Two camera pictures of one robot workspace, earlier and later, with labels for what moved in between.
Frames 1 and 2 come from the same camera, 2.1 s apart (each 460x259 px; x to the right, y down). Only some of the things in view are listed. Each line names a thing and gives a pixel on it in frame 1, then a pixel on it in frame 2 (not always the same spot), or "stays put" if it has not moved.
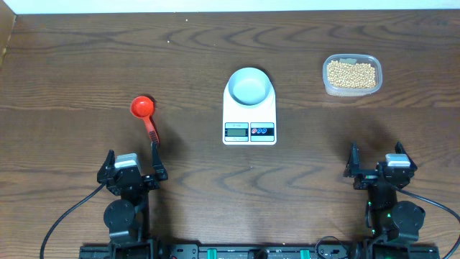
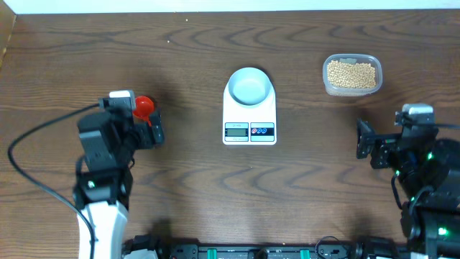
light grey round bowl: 249,86 stays put
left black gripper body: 149,183 → 139,136
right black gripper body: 366,178 → 385,155
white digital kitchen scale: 249,125 stays put
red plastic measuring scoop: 142,107 stays put
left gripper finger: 159,170 → 157,126
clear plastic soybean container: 351,75 stays put
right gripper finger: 353,166 → 364,134
